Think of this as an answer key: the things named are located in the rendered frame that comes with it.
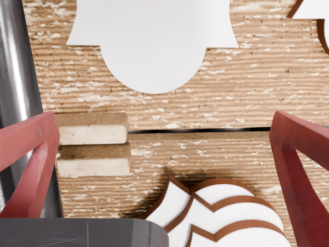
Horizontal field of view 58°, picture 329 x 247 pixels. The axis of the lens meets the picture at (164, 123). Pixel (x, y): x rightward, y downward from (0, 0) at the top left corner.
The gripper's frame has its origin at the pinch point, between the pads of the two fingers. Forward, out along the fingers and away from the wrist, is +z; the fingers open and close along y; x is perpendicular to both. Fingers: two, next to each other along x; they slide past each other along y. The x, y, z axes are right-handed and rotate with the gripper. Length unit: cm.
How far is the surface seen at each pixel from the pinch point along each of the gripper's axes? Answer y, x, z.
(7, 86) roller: 13.4, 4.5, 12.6
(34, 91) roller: 11.5, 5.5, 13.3
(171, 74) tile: -0.5, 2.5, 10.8
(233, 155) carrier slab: -6.3, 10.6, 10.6
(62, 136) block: 7.8, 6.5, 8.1
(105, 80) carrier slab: 4.7, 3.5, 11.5
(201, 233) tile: -3.2, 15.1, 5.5
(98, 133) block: 5.0, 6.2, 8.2
